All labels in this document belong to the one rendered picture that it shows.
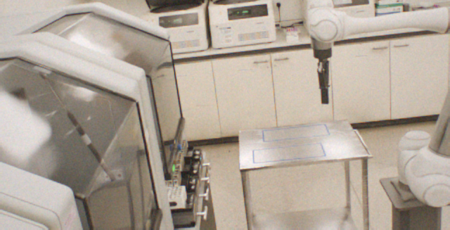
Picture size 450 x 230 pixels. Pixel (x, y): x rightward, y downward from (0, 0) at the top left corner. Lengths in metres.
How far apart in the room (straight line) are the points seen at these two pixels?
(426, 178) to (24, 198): 1.46
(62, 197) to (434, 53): 3.91
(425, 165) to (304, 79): 2.47
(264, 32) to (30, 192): 3.40
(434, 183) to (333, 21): 0.71
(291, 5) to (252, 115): 1.15
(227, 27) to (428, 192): 2.63
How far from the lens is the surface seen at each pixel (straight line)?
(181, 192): 2.11
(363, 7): 4.29
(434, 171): 1.99
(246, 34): 4.19
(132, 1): 4.87
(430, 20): 2.00
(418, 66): 4.54
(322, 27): 1.72
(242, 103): 4.35
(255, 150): 2.46
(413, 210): 2.28
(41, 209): 0.97
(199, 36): 4.19
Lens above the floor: 1.89
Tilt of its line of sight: 19 degrees down
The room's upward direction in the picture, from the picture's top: 8 degrees counter-clockwise
